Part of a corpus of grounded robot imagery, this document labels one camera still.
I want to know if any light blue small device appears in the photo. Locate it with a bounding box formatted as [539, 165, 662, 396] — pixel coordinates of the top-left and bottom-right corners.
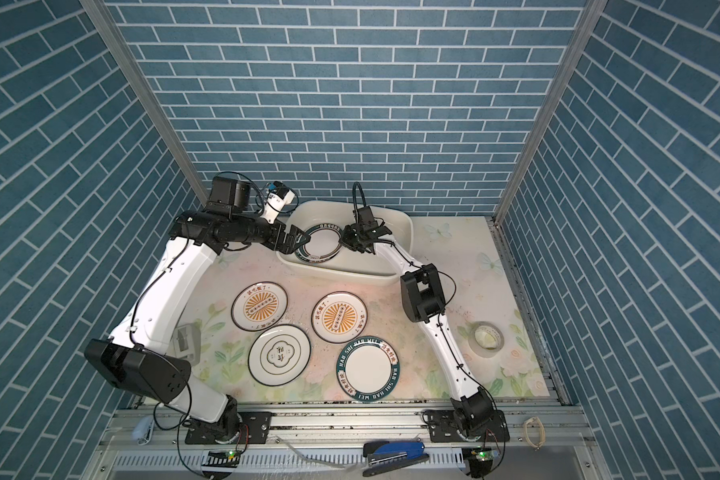
[131, 416, 155, 446]

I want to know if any white plastic bin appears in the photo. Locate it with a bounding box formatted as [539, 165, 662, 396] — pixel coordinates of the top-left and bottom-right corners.
[276, 200, 414, 286]

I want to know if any white plate black clover outline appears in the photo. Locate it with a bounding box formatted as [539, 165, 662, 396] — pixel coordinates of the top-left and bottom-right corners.
[248, 325, 312, 387]

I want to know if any centre orange sunburst plate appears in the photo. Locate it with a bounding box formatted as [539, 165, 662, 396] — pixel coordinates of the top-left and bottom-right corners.
[311, 291, 369, 344]

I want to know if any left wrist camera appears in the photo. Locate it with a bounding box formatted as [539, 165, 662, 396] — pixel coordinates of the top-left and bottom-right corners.
[261, 181, 297, 224]

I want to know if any blue black stapler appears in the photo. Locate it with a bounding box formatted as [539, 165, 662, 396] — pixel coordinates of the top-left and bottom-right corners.
[362, 440, 430, 477]

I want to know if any left orange sunburst plate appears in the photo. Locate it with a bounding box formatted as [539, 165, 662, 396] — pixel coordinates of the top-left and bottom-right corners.
[231, 282, 288, 332]

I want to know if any translucent cable on rail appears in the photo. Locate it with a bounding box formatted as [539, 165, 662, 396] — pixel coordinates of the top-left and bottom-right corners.
[274, 436, 361, 472]

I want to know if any grey rectangular device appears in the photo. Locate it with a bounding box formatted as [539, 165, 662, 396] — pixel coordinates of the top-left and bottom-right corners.
[172, 323, 201, 366]

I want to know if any left circuit board with LED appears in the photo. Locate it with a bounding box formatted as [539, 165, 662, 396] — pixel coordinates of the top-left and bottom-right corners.
[201, 450, 240, 480]

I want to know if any circuit board with led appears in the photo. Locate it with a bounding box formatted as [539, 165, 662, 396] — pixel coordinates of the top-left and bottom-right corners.
[462, 447, 500, 479]
[201, 450, 240, 480]

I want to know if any orange sunburst plate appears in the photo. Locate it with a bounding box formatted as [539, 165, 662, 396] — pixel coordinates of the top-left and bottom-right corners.
[311, 291, 369, 344]
[231, 282, 288, 332]

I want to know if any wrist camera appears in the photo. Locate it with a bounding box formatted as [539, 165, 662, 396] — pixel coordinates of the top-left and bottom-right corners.
[261, 181, 297, 224]
[355, 205, 378, 231]

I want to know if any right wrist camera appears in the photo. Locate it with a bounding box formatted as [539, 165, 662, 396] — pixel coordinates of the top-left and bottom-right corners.
[355, 205, 378, 231]

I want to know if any large plate green lettered rim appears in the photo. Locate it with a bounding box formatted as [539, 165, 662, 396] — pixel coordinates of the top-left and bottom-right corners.
[335, 336, 401, 403]

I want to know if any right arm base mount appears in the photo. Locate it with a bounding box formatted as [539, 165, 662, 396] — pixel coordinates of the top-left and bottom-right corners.
[420, 410, 510, 443]

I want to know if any clear tape roll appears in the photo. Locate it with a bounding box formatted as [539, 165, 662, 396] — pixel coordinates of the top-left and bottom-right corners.
[468, 322, 505, 358]

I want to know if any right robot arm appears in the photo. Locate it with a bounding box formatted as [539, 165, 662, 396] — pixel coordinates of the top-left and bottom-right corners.
[340, 205, 498, 439]

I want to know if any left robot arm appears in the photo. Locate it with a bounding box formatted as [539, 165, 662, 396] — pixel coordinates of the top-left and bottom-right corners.
[84, 211, 310, 438]

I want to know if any right circuit board with LED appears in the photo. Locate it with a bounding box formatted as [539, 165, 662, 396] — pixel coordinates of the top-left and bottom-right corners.
[462, 447, 500, 479]

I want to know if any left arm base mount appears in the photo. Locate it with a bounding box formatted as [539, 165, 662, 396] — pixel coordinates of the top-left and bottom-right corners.
[183, 411, 273, 446]

